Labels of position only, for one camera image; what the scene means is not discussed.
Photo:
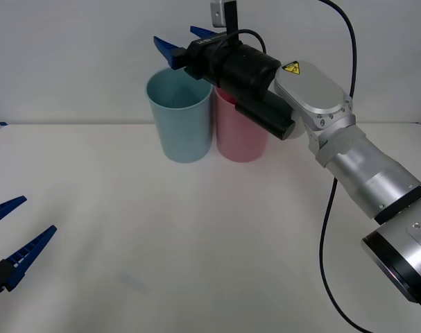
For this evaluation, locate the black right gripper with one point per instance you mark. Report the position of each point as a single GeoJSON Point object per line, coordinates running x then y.
{"type": "Point", "coordinates": [205, 59]}

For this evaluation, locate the silver and black right arm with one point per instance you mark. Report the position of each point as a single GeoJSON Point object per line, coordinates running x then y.
{"type": "Point", "coordinates": [310, 93]}

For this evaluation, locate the pale blue plastic bin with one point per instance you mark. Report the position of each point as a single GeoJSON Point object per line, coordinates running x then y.
{"type": "Point", "coordinates": [182, 132]}

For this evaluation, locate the pink plastic bin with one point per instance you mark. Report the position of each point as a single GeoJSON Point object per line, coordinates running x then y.
{"type": "Point", "coordinates": [241, 138]}

